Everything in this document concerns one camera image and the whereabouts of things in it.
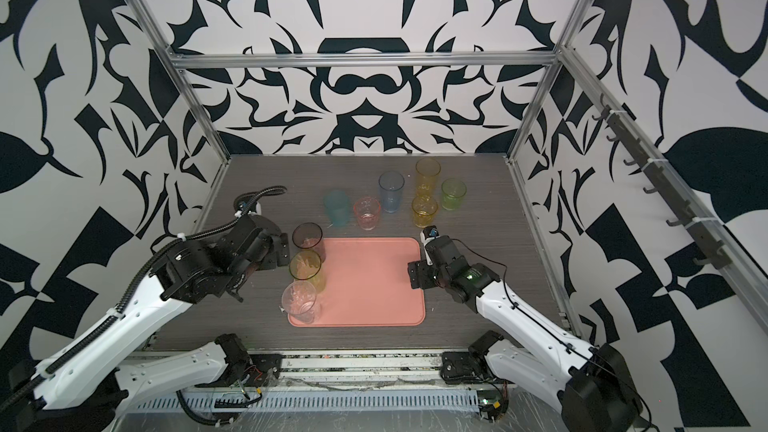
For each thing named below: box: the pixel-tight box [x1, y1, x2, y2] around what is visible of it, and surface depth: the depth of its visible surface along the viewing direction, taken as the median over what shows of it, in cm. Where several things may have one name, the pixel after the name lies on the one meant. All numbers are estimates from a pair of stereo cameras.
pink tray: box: [288, 237, 425, 327], surface depth 93 cm
